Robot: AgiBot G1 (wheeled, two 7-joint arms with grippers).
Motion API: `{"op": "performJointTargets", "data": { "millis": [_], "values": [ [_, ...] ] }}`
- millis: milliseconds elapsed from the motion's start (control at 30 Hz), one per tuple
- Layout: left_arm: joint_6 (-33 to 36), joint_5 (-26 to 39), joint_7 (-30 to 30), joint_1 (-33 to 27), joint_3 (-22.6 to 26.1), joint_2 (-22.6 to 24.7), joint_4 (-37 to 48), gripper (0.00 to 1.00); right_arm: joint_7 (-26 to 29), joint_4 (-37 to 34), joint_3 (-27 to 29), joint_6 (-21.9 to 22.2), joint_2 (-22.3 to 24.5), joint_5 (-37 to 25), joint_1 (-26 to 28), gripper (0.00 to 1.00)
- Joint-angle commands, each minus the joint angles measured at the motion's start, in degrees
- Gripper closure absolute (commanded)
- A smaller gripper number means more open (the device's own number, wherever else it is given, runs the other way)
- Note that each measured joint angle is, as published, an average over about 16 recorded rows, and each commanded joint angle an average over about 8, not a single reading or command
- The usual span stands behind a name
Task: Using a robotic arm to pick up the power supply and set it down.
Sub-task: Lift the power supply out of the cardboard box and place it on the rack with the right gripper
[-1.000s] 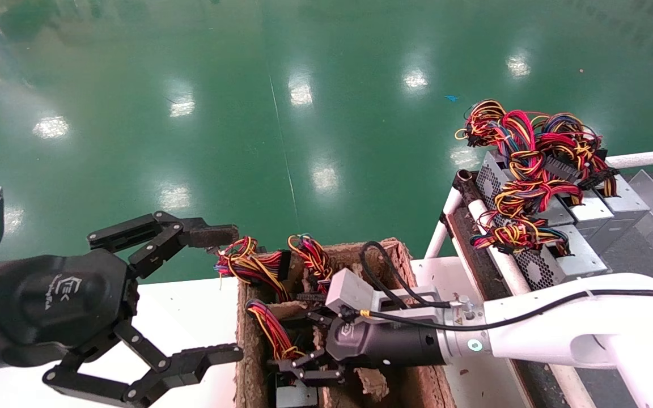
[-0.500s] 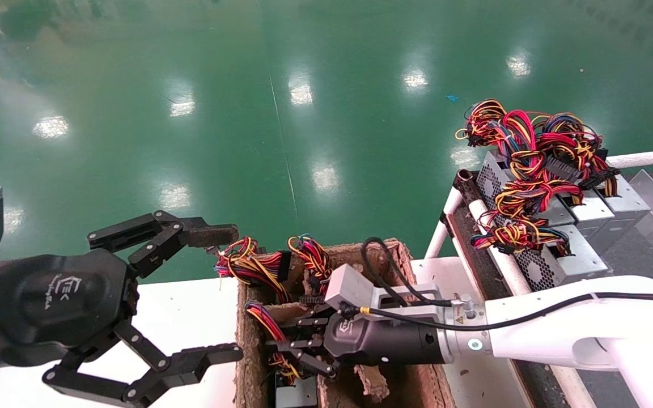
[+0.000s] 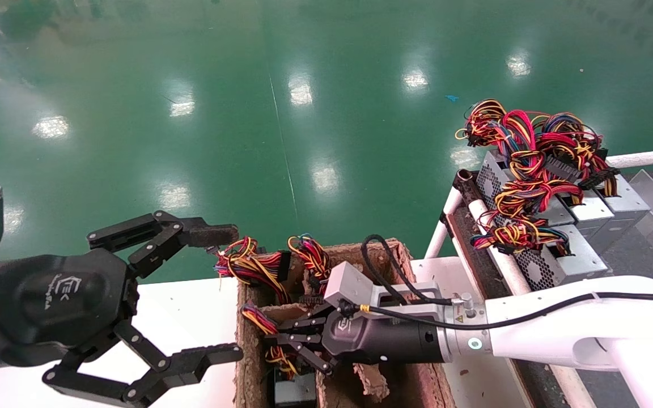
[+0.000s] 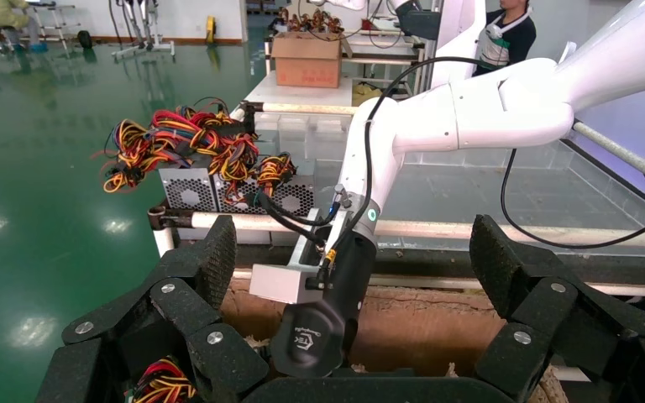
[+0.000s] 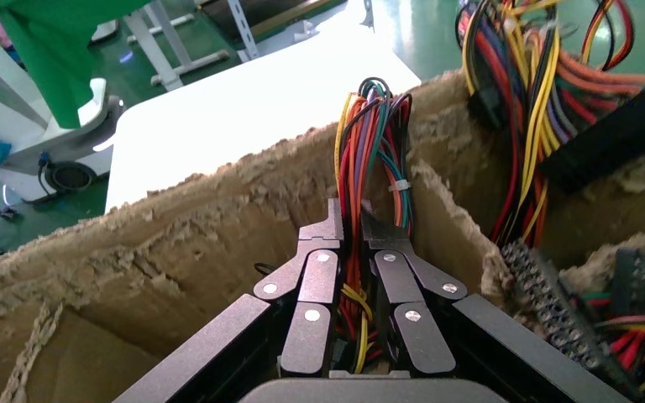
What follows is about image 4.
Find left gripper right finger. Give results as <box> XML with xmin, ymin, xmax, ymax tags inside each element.
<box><xmin>469</xmin><ymin>213</ymin><xmax>645</xmax><ymax>403</ymax></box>

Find power supply with coloured wires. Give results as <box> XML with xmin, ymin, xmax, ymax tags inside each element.
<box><xmin>149</xmin><ymin>97</ymin><xmax>271</xmax><ymax>217</ymax></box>
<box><xmin>244</xmin><ymin>151</ymin><xmax>320</xmax><ymax>219</ymax></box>
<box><xmin>129</xmin><ymin>356</ymin><xmax>199</xmax><ymax>403</ymax></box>
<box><xmin>92</xmin><ymin>105</ymin><xmax>218</xmax><ymax>216</ymax></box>

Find white pipe frame cart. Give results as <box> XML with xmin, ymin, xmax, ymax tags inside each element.
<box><xmin>147</xmin><ymin>100</ymin><xmax>645</xmax><ymax>299</ymax></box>

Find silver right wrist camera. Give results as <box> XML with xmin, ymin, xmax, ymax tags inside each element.
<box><xmin>248</xmin><ymin>208</ymin><xmax>324</xmax><ymax>306</ymax></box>

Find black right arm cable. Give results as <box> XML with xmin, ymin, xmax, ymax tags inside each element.
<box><xmin>322</xmin><ymin>55</ymin><xmax>645</xmax><ymax>268</ymax></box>

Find white metal stand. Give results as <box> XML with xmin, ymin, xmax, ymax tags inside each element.
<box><xmin>107</xmin><ymin>0</ymin><xmax>176</xmax><ymax>60</ymax></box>

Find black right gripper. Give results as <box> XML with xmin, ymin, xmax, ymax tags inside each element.
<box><xmin>269</xmin><ymin>229</ymin><xmax>380</xmax><ymax>380</ymax></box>

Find distant coloured wire bundle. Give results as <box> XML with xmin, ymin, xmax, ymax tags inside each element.
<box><xmin>275</xmin><ymin>6</ymin><xmax>347</xmax><ymax>35</ymax></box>

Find brown cardboard carton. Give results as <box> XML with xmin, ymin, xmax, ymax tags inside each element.
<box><xmin>270</xmin><ymin>30</ymin><xmax>345</xmax><ymax>90</ymax></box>

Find cardboard box with dividers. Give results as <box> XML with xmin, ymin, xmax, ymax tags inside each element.
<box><xmin>219</xmin><ymin>276</ymin><xmax>572</xmax><ymax>403</ymax></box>

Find clear plastic divider tray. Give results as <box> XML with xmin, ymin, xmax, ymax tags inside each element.
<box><xmin>253</xmin><ymin>113</ymin><xmax>354</xmax><ymax>179</ymax></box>

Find person in yellow jacket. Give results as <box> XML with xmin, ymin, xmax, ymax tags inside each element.
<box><xmin>0</xmin><ymin>0</ymin><xmax>50</xmax><ymax>55</ymax></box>

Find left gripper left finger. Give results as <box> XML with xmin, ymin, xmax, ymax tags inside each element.
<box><xmin>35</xmin><ymin>215</ymin><xmax>270</xmax><ymax>403</ymax></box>

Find person in dark shirt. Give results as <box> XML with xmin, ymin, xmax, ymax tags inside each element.
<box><xmin>471</xmin><ymin>0</ymin><xmax>538</xmax><ymax>77</ymax></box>

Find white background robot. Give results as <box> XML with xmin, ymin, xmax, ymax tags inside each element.
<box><xmin>311</xmin><ymin>0</ymin><xmax>490</xmax><ymax>92</ymax></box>

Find black camera connector cables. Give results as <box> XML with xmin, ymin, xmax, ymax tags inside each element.
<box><xmin>244</xmin><ymin>189</ymin><xmax>353</xmax><ymax>249</ymax></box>

